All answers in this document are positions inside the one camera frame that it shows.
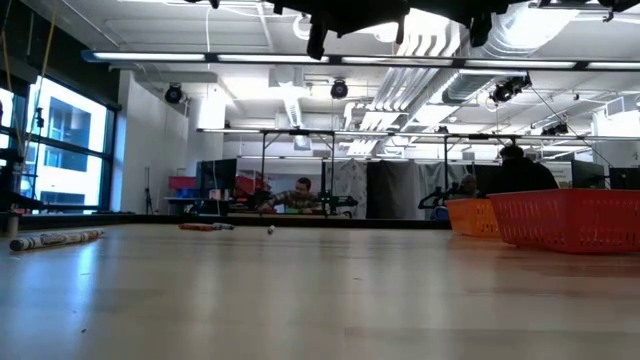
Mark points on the grey crayon white label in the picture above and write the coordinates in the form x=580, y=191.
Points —
x=50, y=240

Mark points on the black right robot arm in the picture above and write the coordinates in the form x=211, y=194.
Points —
x=620, y=4

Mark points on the black round spotlight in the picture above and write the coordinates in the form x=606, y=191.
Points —
x=339, y=89
x=173, y=94

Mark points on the black spotlight cluster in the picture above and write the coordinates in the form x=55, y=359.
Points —
x=555, y=129
x=507, y=89

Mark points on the person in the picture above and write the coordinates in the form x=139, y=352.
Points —
x=300, y=200
x=469, y=185
x=520, y=175

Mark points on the dark grey curtain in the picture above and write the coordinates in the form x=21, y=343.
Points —
x=395, y=192

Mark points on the white sign board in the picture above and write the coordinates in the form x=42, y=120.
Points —
x=564, y=172

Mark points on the small blue box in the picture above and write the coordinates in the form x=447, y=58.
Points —
x=440, y=213

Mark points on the black LED light bar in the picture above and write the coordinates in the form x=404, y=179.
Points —
x=150, y=56

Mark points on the orange plastic basket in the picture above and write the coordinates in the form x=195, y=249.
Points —
x=472, y=217

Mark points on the red storage crate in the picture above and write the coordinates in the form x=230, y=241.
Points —
x=182, y=183

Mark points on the red plastic basket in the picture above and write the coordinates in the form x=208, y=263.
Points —
x=570, y=220

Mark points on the thin black tripod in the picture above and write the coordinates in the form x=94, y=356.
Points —
x=148, y=195

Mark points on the large window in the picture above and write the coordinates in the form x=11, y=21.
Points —
x=70, y=165

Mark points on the dark equipment stand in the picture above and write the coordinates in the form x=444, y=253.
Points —
x=15, y=202

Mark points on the black tall table frame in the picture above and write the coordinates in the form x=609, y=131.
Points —
x=300, y=132
x=480, y=136

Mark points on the black aluminium table frame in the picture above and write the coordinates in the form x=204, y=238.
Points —
x=100, y=220

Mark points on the small white post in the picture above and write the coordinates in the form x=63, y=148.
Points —
x=12, y=225

